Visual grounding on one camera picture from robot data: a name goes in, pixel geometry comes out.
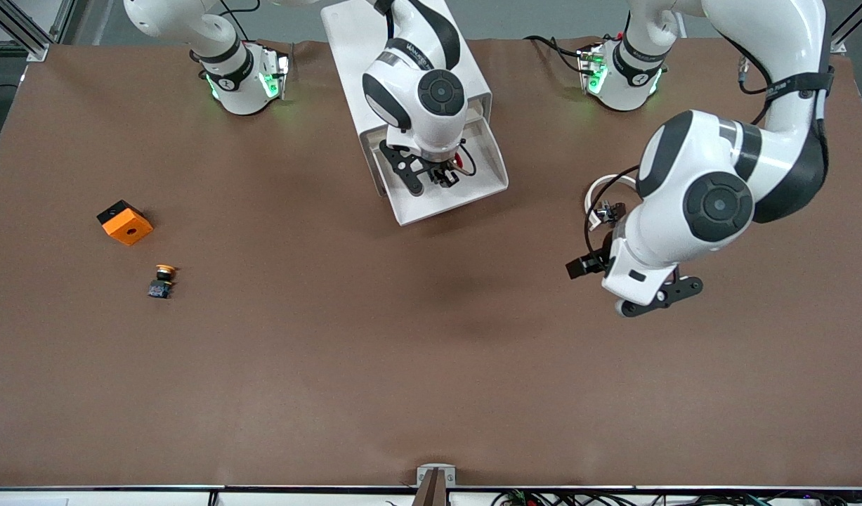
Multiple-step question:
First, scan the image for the black base cable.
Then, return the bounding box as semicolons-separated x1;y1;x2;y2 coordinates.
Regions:
218;0;262;41
524;35;587;75

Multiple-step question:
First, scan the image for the orange and black cube box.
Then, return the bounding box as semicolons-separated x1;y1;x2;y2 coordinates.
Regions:
96;200;155;247

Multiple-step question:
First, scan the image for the brown post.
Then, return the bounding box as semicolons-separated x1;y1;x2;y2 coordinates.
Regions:
412;469;450;506

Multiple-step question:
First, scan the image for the orange capped push button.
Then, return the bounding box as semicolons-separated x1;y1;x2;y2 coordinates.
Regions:
148;264;179;300

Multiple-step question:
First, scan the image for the aluminium frame profile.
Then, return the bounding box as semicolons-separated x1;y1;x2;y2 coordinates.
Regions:
828;0;862;54
0;0;53;61

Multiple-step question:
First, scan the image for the brown table cover mat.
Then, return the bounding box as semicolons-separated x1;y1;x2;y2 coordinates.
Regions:
0;39;862;490

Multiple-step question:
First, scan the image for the grey metal edge bracket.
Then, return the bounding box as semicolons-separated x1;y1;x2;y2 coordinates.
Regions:
416;464;457;487

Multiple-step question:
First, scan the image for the white table edge rail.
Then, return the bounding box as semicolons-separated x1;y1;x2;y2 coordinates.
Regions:
0;485;862;506

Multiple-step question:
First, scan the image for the white curved pipe clamp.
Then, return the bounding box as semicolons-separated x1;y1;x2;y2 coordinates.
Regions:
585;174;639;232

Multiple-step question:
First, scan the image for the bundle of thin cables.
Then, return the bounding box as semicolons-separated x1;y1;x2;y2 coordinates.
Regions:
490;489;862;506

